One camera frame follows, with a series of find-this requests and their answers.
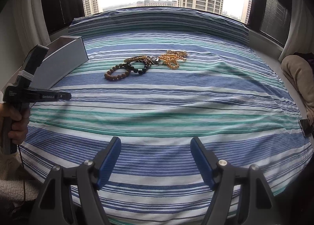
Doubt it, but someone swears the brown wooden bead bracelet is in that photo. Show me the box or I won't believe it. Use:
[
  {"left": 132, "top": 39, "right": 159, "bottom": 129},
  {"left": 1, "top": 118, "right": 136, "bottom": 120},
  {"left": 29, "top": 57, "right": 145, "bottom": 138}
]
[{"left": 104, "top": 63, "right": 131, "bottom": 81}]

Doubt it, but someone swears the black bead bracelet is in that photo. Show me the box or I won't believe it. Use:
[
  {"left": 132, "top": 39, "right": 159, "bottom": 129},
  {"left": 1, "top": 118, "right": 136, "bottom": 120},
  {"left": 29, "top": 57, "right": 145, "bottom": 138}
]
[{"left": 124, "top": 59, "right": 151, "bottom": 75}]

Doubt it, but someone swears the gold dark chain bracelet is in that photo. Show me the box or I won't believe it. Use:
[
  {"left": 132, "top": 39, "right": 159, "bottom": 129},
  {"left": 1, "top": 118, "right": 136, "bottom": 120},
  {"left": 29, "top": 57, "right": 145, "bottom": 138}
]
[{"left": 123, "top": 55, "right": 151, "bottom": 64}]

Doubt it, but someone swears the amber bead necklace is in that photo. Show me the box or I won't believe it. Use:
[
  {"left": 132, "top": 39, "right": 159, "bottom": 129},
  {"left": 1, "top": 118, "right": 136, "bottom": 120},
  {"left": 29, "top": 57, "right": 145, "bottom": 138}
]
[{"left": 158, "top": 49, "right": 188, "bottom": 70}]

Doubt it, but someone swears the white fleece sleeve forearm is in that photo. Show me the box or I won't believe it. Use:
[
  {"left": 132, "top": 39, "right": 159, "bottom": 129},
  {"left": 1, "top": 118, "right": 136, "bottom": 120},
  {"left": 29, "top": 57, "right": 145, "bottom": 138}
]
[{"left": 1, "top": 153, "right": 40, "bottom": 202}]

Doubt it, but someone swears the person's left hand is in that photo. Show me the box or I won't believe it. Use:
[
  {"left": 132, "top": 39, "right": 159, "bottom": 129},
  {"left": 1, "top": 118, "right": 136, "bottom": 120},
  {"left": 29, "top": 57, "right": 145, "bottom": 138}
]
[{"left": 1, "top": 103, "right": 30, "bottom": 145}]

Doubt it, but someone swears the long white cardboard box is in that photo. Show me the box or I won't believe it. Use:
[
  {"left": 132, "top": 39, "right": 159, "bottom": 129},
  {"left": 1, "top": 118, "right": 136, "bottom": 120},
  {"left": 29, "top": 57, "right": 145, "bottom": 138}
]
[{"left": 30, "top": 36, "right": 88, "bottom": 89}]

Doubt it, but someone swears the white left curtain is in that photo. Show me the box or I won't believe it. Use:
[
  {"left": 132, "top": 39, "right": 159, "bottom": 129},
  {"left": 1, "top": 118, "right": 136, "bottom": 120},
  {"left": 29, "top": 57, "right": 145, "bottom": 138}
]
[{"left": 9, "top": 0, "right": 51, "bottom": 55}]

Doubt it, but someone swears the white curtain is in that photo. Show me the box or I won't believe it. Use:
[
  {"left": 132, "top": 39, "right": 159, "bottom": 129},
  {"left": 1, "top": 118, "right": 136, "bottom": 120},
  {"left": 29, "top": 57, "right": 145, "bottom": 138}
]
[
  {"left": 9, "top": 0, "right": 51, "bottom": 55},
  {"left": 278, "top": 0, "right": 314, "bottom": 62}
]

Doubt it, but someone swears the dark phone at bed edge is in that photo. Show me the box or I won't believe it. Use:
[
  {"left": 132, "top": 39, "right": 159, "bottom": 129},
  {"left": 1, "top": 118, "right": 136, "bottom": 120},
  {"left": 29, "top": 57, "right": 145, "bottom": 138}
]
[{"left": 298, "top": 119, "right": 313, "bottom": 137}]

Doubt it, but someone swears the striped blue green bedsheet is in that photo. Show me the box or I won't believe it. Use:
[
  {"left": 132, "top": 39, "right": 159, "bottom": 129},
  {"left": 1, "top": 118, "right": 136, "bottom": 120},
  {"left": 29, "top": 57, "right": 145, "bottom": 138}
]
[{"left": 21, "top": 31, "right": 313, "bottom": 224}]

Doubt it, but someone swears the white right curtain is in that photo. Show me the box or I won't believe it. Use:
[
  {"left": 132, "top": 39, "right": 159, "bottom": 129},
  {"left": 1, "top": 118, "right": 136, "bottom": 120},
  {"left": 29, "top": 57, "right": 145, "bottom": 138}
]
[{"left": 278, "top": 0, "right": 314, "bottom": 62}]

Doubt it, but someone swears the striped blue pillow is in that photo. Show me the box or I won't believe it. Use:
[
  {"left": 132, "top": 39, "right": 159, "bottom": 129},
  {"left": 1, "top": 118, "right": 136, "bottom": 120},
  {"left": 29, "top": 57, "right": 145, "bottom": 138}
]
[{"left": 68, "top": 6, "right": 249, "bottom": 46}]

